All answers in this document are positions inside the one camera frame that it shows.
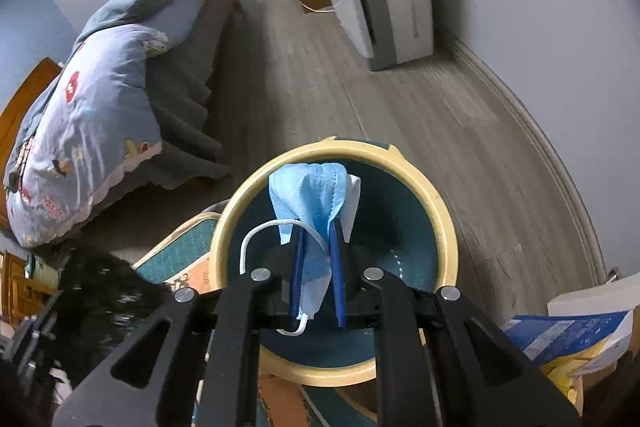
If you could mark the black plastic bag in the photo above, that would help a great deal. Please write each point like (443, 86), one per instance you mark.
(103, 301)

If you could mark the blue face mask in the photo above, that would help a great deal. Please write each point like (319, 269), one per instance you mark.
(310, 196)

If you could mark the bed with blue duvet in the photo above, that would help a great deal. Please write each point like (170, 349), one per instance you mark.
(128, 108)

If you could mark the teal yellow-rimmed trash bin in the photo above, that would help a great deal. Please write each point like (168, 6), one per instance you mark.
(401, 220)

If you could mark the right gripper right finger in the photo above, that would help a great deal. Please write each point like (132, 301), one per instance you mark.
(338, 283)

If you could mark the wooden stool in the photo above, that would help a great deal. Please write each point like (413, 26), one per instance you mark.
(20, 296)

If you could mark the patterned teal orange rug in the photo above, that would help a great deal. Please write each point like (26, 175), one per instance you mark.
(182, 259)

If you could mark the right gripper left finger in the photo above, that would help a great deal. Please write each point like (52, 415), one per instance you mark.
(299, 244)

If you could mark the colourful cardboard box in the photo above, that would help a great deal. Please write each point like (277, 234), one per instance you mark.
(584, 336)

